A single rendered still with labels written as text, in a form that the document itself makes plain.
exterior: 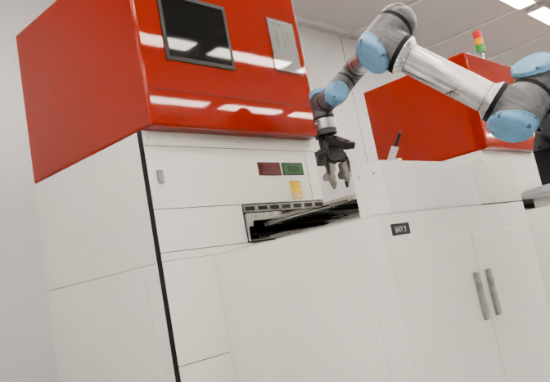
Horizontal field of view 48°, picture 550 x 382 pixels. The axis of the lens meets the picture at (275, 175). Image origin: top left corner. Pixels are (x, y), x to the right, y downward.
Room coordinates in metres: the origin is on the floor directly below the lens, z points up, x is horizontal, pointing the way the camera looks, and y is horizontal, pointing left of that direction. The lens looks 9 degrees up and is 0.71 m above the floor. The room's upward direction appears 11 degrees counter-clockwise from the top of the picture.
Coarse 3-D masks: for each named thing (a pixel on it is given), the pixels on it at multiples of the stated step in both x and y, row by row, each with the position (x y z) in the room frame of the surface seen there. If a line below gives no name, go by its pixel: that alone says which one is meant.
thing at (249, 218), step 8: (248, 216) 2.08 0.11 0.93; (256, 216) 2.11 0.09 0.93; (264, 216) 2.14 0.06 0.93; (272, 216) 2.17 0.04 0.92; (280, 216) 2.20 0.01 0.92; (248, 224) 2.07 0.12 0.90; (248, 232) 2.08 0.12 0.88; (264, 232) 2.13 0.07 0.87; (272, 232) 2.15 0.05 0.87; (280, 232) 2.19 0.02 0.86; (288, 232) 2.22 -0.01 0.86; (248, 240) 2.08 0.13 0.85; (256, 240) 2.11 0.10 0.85
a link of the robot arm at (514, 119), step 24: (384, 24) 1.65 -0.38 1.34; (408, 24) 1.67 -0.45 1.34; (360, 48) 1.67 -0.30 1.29; (384, 48) 1.63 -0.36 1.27; (408, 48) 1.64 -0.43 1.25; (384, 72) 1.70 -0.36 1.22; (408, 72) 1.67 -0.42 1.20; (432, 72) 1.63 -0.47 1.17; (456, 72) 1.61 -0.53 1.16; (456, 96) 1.64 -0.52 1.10; (480, 96) 1.60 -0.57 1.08; (504, 96) 1.57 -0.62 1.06; (528, 96) 1.57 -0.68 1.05; (504, 120) 1.57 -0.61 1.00; (528, 120) 1.56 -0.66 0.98
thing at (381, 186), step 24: (360, 168) 1.63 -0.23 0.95; (384, 168) 1.60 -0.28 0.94; (408, 168) 1.70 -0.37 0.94; (432, 168) 1.80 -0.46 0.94; (456, 168) 1.91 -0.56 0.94; (360, 192) 1.64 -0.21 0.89; (384, 192) 1.59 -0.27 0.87; (408, 192) 1.67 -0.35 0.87; (432, 192) 1.77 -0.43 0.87; (456, 192) 1.88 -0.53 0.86
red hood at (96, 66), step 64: (64, 0) 2.02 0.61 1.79; (128, 0) 1.78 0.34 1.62; (192, 0) 1.96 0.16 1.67; (256, 0) 2.22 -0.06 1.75; (64, 64) 2.05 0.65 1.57; (128, 64) 1.81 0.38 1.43; (192, 64) 1.93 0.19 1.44; (256, 64) 2.16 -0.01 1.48; (64, 128) 2.09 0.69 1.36; (128, 128) 1.85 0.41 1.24; (192, 128) 1.91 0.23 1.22; (256, 128) 2.11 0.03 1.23
